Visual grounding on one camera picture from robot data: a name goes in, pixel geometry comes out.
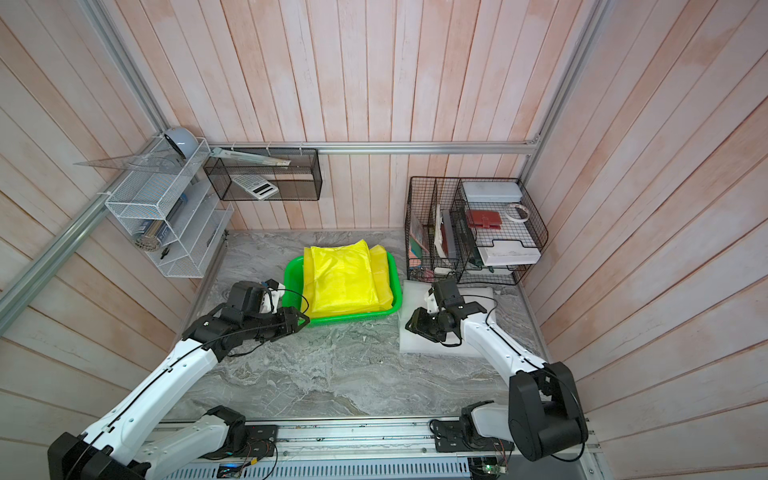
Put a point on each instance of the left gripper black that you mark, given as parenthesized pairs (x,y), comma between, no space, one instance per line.
(287,322)

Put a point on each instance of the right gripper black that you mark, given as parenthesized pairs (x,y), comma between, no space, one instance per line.
(419,324)

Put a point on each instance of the white translucent raincoat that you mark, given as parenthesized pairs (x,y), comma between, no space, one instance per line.
(413,297)

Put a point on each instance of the green plastic basket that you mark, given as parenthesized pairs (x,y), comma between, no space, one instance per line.
(344,285)

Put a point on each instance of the neon yellow raincoat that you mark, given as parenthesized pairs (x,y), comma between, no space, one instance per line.
(339,279)

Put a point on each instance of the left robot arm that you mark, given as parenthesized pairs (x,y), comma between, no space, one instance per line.
(69,457)

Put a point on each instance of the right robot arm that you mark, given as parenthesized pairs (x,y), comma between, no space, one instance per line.
(543,415)

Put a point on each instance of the red wallet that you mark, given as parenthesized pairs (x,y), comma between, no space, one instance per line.
(484,219)

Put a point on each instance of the metal brush roll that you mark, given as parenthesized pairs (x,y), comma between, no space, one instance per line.
(151,235)

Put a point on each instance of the white box top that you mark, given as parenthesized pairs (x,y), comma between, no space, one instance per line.
(492,192)

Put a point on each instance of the white calculator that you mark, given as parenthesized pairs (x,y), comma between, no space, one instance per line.
(256,186)

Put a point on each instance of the clear straight ruler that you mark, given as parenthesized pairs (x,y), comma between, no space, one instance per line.
(252,158)

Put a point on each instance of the clear triangle ruler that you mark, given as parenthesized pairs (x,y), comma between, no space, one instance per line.
(165,162)

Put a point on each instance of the grey round tape dispenser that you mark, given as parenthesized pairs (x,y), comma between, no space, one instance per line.
(182,141)

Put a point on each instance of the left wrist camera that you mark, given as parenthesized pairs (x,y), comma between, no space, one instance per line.
(272,297)

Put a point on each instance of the black wire desk organizer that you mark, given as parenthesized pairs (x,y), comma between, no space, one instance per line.
(440,243)

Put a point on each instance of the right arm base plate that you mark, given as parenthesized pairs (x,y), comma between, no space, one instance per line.
(451,437)

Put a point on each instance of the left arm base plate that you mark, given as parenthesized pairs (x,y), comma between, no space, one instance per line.
(254,441)

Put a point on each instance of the aluminium front rail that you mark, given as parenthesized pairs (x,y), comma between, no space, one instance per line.
(336,441)

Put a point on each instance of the white wire wall shelf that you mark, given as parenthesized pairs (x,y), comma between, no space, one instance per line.
(196,219)

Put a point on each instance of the black wire wall basket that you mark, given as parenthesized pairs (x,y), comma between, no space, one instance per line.
(301,181)

